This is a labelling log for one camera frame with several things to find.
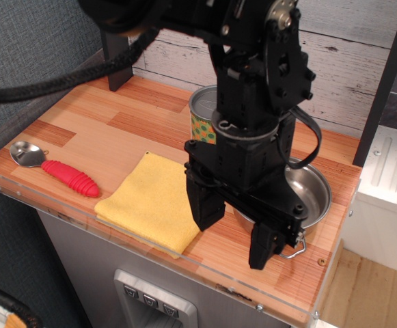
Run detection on clear acrylic table edge guard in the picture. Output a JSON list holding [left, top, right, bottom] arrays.
[[0, 165, 325, 327]]

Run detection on dark grey left post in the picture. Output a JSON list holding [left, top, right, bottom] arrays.
[[100, 29, 135, 92]]

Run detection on black braided cable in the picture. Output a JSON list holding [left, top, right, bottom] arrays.
[[0, 27, 160, 103]]

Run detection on dark grey post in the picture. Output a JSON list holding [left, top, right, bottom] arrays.
[[353, 32, 397, 167], [100, 29, 135, 92]]

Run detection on black strap orange object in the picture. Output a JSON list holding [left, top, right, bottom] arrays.
[[0, 290, 44, 327]]

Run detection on stainless steel pot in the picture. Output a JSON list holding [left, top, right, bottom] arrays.
[[232, 156, 333, 260]]

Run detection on grey toy kitchen cabinet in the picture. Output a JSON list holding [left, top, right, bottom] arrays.
[[39, 212, 286, 327]]

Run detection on silver control panel with buttons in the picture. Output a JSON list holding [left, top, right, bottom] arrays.
[[113, 269, 198, 327]]

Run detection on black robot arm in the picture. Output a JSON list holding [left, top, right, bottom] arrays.
[[80, 1, 321, 269]]

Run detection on peas and carrots can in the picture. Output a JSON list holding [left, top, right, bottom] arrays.
[[189, 85, 217, 144]]

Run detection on yellow rag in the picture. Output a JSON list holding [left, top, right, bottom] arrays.
[[94, 152, 200, 259]]

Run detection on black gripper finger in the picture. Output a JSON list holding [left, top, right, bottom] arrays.
[[187, 174, 225, 232], [249, 223, 286, 270]]

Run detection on red handled metal spoon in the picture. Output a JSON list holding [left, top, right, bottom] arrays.
[[10, 141, 100, 197]]

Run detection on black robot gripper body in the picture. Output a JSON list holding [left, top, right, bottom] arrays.
[[184, 107, 307, 247]]

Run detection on dark grey right post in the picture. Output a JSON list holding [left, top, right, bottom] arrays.
[[353, 32, 397, 167]]

